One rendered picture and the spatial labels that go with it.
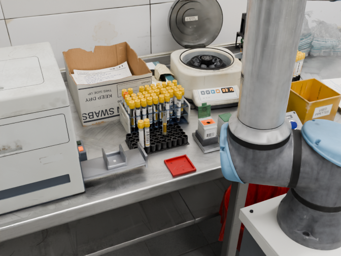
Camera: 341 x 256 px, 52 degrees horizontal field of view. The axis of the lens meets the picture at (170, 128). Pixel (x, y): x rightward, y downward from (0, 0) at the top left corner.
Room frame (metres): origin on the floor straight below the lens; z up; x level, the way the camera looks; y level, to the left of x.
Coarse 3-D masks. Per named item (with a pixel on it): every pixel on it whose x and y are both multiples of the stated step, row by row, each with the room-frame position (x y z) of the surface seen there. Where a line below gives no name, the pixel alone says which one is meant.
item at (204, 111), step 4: (204, 104) 0.87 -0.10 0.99; (200, 108) 0.86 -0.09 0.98; (204, 108) 0.87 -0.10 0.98; (208, 108) 0.87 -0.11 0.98; (200, 112) 0.86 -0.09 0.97; (204, 112) 0.86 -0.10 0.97; (208, 112) 0.87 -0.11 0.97; (200, 116) 0.86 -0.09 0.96; (204, 116) 0.86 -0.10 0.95; (208, 116) 0.86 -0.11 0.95
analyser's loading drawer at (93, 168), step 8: (120, 144) 0.73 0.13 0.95; (104, 152) 0.70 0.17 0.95; (112, 152) 0.72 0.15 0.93; (120, 152) 0.72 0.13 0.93; (128, 152) 0.74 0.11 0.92; (136, 152) 0.74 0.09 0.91; (144, 152) 0.71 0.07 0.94; (88, 160) 0.70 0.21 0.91; (96, 160) 0.70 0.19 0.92; (104, 160) 0.70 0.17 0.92; (112, 160) 0.70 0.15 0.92; (120, 160) 0.71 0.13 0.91; (128, 160) 0.71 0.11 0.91; (136, 160) 0.71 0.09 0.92; (144, 160) 0.71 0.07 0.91; (88, 168) 0.67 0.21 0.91; (96, 168) 0.67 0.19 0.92; (104, 168) 0.67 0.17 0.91; (112, 168) 0.67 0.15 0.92; (120, 168) 0.67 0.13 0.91; (128, 168) 0.68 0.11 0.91; (88, 176) 0.64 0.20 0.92; (96, 176) 0.65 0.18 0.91
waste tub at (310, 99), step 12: (300, 84) 1.06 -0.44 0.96; (312, 84) 1.08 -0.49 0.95; (324, 84) 1.04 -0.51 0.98; (300, 96) 0.96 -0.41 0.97; (312, 96) 1.07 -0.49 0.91; (324, 96) 1.02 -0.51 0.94; (336, 96) 0.96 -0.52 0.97; (288, 108) 0.99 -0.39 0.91; (300, 108) 0.94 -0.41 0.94; (312, 108) 0.92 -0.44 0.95; (324, 108) 0.94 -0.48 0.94; (336, 108) 0.96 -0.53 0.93; (300, 120) 0.93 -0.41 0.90
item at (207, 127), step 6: (198, 120) 0.85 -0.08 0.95; (204, 120) 0.84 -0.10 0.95; (210, 120) 0.84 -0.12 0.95; (198, 126) 0.85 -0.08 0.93; (204, 126) 0.82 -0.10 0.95; (210, 126) 0.82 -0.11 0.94; (216, 126) 0.82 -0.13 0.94; (204, 132) 0.81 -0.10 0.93; (210, 132) 0.82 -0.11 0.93; (216, 132) 0.82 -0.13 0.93; (204, 138) 0.81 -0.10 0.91
